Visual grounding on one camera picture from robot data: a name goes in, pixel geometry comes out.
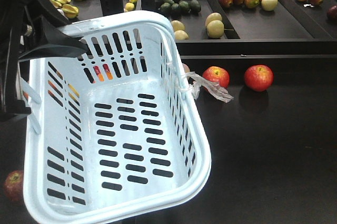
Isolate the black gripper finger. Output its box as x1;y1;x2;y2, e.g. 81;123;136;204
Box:
33;0;71;27
19;18;88;61

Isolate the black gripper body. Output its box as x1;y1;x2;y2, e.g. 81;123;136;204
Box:
1;0;46;121

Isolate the light blue plastic basket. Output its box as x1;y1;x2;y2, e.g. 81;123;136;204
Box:
24;11;211;223

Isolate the peach back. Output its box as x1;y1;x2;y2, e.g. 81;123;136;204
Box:
182;63;190;73

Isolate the red apple front middle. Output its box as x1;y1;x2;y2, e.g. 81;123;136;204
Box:
3;170;24;205

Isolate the red apple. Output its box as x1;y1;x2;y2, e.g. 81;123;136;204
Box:
3;170;24;205
244;65;274;92

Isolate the pale pear front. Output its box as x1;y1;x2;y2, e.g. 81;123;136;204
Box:
206;20;224;39

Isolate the red apple right tray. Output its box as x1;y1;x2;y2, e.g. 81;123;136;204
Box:
202;66;230;88

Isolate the clear plastic tag strip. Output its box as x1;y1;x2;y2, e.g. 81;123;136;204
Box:
185;72;234;103

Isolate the black wooden display stand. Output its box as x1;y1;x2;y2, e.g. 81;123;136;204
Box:
0;0;337;224

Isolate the red apple far right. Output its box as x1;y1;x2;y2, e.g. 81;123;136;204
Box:
244;65;274;92

